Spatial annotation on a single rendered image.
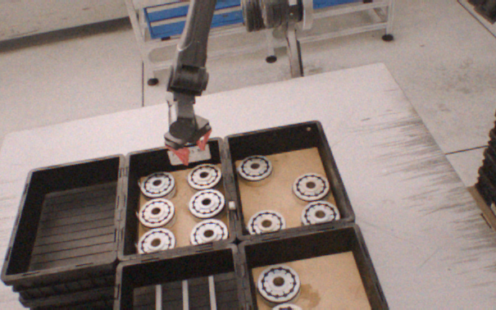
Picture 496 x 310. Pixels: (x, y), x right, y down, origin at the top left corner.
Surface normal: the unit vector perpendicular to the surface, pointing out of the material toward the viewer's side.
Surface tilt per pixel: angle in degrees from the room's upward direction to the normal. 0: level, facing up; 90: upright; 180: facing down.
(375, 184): 0
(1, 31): 90
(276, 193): 0
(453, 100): 0
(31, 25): 90
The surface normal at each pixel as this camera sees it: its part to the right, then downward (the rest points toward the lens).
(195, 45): 0.21, 0.52
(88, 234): -0.12, -0.72
